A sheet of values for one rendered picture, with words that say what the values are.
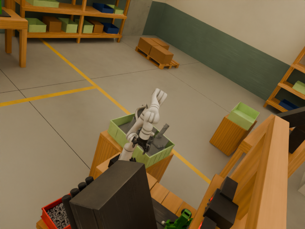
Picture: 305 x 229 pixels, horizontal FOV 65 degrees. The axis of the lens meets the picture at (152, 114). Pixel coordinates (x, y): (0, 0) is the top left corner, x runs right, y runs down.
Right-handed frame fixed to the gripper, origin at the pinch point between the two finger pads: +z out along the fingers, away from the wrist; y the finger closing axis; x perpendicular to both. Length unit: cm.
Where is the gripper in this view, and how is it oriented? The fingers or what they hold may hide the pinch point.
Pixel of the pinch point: (138, 150)
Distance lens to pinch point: 179.2
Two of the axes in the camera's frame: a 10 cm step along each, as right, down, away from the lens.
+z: -3.2, 7.9, 5.2
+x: 4.8, -3.4, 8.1
